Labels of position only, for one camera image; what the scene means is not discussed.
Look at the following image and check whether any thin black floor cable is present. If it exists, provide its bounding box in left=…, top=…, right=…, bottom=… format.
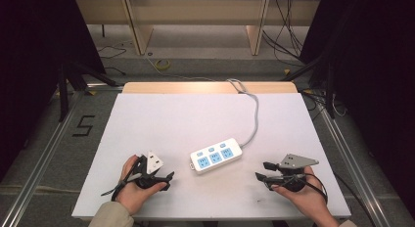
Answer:
left=96, top=43, right=128, bottom=76

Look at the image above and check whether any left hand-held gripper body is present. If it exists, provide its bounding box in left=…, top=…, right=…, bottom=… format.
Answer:
left=131, top=151, right=164, bottom=190

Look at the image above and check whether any person's right hand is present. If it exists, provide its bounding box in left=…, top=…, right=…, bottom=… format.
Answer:
left=270, top=165, right=329, bottom=222

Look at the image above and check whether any white board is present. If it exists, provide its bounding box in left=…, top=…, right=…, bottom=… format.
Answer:
left=71, top=92, right=352, bottom=221

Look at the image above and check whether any white power strip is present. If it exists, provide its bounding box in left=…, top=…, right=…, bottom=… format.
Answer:
left=189, top=137, right=244, bottom=175

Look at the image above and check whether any black metal stand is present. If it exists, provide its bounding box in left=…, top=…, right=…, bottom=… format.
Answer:
left=56, top=61, right=120, bottom=123
left=280, top=53, right=338, bottom=120

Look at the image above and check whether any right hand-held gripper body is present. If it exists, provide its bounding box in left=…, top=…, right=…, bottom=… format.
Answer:
left=276, top=154, right=320, bottom=193

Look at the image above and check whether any white floor cable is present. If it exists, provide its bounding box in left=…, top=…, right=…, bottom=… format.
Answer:
left=143, top=53, right=217, bottom=82

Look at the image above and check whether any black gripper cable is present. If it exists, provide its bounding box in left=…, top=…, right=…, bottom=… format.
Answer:
left=283, top=172, right=376, bottom=227
left=100, top=155, right=145, bottom=203

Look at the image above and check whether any black curtain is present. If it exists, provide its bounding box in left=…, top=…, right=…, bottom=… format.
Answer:
left=0, top=0, right=108, bottom=183
left=299, top=0, right=415, bottom=219

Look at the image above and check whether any yellow tape roll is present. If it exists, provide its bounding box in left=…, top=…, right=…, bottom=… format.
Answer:
left=154, top=58, right=171, bottom=71

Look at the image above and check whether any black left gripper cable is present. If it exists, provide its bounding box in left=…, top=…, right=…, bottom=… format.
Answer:
left=100, top=155, right=145, bottom=203

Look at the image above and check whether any aluminium floor rail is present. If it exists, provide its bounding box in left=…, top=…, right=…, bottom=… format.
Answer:
left=316, top=102, right=393, bottom=227
left=0, top=89, right=86, bottom=227

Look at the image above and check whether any bundle of black cables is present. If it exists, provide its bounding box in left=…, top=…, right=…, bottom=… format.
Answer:
left=261, top=0, right=307, bottom=67

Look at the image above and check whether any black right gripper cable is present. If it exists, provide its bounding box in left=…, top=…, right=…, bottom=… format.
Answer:
left=283, top=172, right=376, bottom=227

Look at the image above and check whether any grey power strip cable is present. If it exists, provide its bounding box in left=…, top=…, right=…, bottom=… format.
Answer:
left=226, top=77, right=260, bottom=149

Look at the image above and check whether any person's left hand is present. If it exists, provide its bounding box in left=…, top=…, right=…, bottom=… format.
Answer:
left=115, top=155, right=168, bottom=215

